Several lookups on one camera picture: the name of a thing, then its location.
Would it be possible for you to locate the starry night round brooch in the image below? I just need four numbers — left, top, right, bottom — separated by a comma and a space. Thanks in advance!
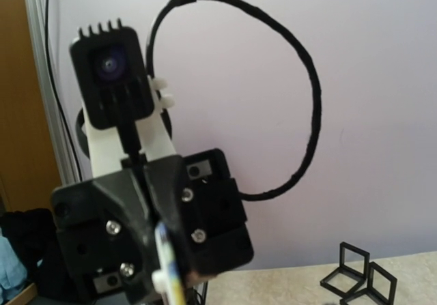
152, 222, 186, 305

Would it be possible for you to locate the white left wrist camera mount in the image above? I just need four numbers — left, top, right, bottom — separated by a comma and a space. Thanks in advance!
83, 77, 177, 178

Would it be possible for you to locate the orange wooden panel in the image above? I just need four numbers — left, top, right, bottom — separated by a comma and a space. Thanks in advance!
1, 0, 60, 211

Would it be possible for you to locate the black left camera cable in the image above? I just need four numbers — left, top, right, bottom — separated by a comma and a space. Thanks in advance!
145, 0, 324, 203

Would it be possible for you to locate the light blue cloth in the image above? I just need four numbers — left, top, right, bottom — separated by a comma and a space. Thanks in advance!
1, 233, 27, 304

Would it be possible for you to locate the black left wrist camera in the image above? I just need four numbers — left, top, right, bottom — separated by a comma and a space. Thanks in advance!
70, 20, 155, 130

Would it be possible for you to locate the black display box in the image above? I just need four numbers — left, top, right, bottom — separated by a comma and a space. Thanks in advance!
320, 242, 370, 298
339, 261, 398, 305

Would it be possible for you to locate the black display box left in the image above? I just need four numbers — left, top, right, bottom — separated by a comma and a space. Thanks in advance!
320, 242, 370, 298

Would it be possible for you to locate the black display box right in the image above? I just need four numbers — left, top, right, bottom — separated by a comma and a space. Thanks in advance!
339, 261, 398, 305

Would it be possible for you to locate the black bag on floor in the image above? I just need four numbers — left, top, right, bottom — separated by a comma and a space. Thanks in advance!
1, 208, 70, 302

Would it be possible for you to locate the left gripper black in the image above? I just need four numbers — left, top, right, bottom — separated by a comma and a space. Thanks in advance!
51, 149, 254, 304

